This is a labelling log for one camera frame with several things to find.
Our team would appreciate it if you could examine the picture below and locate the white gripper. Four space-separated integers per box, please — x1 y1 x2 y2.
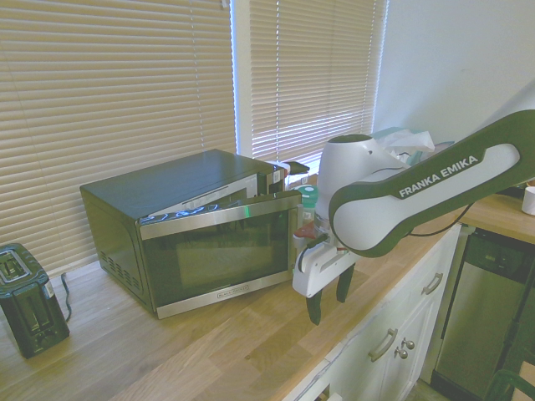
291 244 358 327

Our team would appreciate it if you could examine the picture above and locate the stainless glass microwave door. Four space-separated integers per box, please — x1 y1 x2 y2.
136 190 303 321

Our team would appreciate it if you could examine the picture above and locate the black stainless microwave body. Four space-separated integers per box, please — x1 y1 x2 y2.
79 149 285 313

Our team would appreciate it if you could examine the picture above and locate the white kitchen cabinet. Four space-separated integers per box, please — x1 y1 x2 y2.
288 225 465 401

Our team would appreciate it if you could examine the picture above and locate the bottle with green cap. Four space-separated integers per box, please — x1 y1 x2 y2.
297 184 320 229

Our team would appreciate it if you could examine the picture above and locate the stainless steel dishwasher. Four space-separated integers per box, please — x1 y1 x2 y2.
430 227 535 398

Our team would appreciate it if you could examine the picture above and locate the crumpled white paper bag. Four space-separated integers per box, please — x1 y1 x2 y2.
369 127 455 168

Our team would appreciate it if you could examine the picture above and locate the narrow beige window blind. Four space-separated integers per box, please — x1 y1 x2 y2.
247 0 388 165

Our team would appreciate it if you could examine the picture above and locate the wide beige window blind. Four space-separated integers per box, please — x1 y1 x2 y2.
0 0 236 275

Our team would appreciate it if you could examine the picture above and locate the black two-slot toaster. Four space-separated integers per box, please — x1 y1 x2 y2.
0 242 71 360

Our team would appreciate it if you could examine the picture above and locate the silver drawer pull handle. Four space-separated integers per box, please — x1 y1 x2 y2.
421 272 444 297
368 327 399 363

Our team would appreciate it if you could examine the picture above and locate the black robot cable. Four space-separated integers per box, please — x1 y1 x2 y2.
407 202 476 237

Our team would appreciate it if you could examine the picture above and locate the black toaster power cord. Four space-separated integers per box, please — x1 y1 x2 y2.
60 272 73 322

